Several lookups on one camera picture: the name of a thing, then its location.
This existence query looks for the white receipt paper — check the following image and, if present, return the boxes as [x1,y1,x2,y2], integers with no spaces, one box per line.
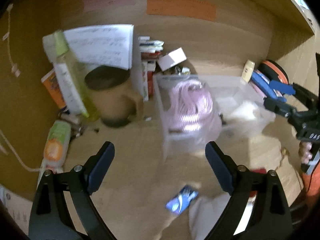
[1,185,33,235]

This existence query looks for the black orange round case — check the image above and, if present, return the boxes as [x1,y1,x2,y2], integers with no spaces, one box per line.
[258,60,289,85]

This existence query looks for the clear plastic storage bin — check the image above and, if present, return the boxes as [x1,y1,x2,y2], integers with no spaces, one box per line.
[153,74,275,158]

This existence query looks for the right hand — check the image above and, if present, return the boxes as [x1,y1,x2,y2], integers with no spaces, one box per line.
[298,141,312,164]

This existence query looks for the orange book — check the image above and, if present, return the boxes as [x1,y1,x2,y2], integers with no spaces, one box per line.
[41,69,66,110]

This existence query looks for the cream lotion bottle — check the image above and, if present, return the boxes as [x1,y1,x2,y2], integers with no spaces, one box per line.
[241,60,255,83]

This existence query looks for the orange sticky note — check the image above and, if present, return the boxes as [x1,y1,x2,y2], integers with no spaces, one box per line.
[146,0,216,22]

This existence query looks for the white handwritten paper sheet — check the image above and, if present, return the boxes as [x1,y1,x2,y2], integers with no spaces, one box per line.
[42,24,135,71]

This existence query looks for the pink rope bundle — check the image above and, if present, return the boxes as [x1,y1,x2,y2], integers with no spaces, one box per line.
[168,80,222,143]

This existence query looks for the small white cardboard box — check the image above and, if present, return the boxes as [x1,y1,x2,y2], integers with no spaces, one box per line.
[157,47,187,72]

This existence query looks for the orange-label wipes pack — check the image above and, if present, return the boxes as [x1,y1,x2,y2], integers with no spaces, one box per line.
[43,120,71,167]

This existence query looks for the blue patchwork pouch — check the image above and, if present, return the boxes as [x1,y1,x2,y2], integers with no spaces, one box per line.
[250,70,287,102]

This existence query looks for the stack of books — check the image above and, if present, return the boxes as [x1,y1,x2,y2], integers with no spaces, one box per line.
[138,36,164,102]

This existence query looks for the brown ceramic mug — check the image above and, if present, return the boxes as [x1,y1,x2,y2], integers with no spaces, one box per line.
[84,65,144,128]

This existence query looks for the blue snack packet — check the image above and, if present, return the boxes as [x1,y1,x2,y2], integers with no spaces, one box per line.
[165,185,199,215]

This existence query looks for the yellow-green spray bottle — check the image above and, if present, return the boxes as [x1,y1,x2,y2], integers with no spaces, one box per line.
[53,30,99,121]

